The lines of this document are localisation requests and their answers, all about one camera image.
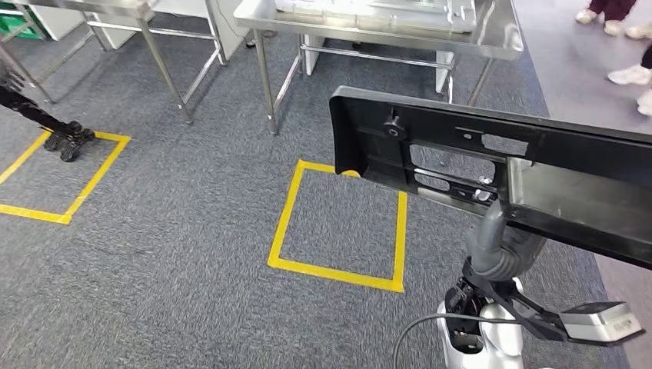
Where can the white cabinet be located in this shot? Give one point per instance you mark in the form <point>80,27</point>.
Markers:
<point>178,15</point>

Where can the green crate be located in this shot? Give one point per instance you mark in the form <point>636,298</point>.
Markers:
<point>15,25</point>

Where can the black plastic plate frame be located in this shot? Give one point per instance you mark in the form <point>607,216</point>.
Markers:
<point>356,127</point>

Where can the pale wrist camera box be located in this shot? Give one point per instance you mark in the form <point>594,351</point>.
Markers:
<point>596,321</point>

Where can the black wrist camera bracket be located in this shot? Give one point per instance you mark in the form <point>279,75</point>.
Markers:
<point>529,310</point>

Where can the black humanoid robot leg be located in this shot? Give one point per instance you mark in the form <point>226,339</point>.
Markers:
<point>66,140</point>

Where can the white support block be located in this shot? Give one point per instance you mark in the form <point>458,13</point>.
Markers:
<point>444,71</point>
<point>313,56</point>

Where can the steel table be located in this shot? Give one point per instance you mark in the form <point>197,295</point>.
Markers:
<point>102,6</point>

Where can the steel workbench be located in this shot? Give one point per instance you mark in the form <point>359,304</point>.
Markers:
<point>499,30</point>

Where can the person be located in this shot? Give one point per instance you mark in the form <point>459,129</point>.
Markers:
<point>614,6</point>
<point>639,31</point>
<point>629,75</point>

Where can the yellow floor tape square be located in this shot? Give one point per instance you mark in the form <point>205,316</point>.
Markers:
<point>98,175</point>
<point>286,214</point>

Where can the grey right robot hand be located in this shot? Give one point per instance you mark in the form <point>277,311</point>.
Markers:
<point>489,244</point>

